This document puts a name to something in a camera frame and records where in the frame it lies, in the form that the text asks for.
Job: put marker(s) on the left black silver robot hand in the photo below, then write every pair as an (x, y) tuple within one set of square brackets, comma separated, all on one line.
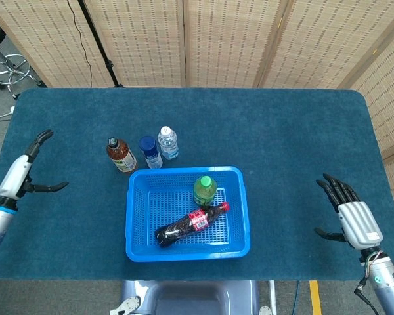
[(14, 177)]

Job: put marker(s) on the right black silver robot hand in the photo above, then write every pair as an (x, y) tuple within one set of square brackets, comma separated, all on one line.
[(359, 223)]

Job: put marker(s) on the brown tea bottle black cap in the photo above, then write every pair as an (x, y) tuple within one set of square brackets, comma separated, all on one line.
[(121, 155)]

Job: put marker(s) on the white bottle dark blue cap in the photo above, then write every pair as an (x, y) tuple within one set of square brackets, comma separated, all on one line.
[(150, 151)]

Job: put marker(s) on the clear water bottle white cap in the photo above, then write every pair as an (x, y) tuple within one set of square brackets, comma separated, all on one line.
[(168, 144)]

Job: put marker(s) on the green tea bottle green cap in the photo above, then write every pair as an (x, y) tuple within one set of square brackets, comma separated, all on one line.
[(205, 190)]

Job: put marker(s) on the cola bottle red cap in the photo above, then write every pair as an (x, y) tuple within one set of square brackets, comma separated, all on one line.
[(190, 224)]

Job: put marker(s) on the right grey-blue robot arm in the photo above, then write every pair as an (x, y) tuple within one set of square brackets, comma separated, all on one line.
[(389, 288)]

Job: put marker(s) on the blue perforated plastic basket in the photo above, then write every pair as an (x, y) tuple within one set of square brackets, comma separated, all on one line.
[(141, 210)]

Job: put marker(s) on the yellow floor tape strip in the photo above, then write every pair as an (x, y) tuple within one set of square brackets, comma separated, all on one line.
[(315, 298)]

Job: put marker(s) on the white pole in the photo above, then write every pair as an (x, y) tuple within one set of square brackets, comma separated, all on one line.
[(273, 295)]

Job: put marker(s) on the teal carpet table mat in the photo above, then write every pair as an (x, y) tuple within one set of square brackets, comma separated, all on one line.
[(266, 131)]

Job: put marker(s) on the black tripod stand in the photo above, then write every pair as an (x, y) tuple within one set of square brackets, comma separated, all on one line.
[(110, 64)]

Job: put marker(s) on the grey-blue robot torso base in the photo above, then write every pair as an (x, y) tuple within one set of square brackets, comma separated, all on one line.
[(190, 298)]

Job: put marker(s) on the bamboo folding screen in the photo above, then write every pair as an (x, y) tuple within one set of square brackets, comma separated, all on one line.
[(144, 42)]

